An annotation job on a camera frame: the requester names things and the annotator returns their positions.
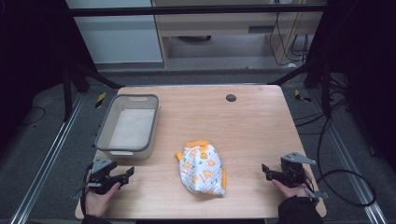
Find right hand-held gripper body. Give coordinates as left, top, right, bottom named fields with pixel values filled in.
left=270, top=151, right=331, bottom=205

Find metal floor rail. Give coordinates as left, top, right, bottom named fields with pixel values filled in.
left=9, top=92, right=86, bottom=224
left=311, top=90, right=389, bottom=224

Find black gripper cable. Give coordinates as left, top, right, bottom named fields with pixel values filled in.
left=303, top=115, right=377, bottom=208
left=79, top=162, right=94, bottom=217

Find white orange printed cloth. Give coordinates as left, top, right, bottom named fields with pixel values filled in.
left=174, top=139, right=228, bottom=197

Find white cabinet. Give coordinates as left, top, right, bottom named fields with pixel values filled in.
left=64, top=0, right=164, bottom=65

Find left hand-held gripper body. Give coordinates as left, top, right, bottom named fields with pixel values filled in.
left=72, top=154, right=126, bottom=200

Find wooden desk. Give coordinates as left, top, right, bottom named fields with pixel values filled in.
left=150, top=0, right=329, bottom=68

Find black horizontal bar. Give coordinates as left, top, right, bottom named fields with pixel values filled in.
left=66, top=4, right=329, bottom=18

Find white basket with grey rim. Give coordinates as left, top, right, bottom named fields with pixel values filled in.
left=93, top=93, right=161, bottom=161

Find person's left hand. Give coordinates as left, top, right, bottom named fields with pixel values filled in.
left=83, top=173, right=122, bottom=218

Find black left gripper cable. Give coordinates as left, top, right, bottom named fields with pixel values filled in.
left=79, top=162, right=94, bottom=217

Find black floor cables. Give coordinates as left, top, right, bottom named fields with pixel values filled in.
left=293, top=73, right=351, bottom=136

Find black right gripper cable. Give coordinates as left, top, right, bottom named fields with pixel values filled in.
left=303, top=115, right=377, bottom=208

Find dark curtain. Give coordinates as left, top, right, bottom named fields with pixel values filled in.
left=0, top=0, right=96, bottom=151
left=306, top=0, right=396, bottom=174

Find thin black floor cable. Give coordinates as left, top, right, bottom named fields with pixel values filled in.
left=19, top=105, right=47, bottom=128

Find black hanging cables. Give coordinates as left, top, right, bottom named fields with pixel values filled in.
left=268, top=0, right=312, bottom=67

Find black metal stand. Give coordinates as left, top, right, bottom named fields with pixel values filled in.
left=61, top=57, right=126, bottom=123
left=266, top=59, right=333, bottom=119

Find person's right hand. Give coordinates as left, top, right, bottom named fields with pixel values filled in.
left=271, top=167, right=312, bottom=200

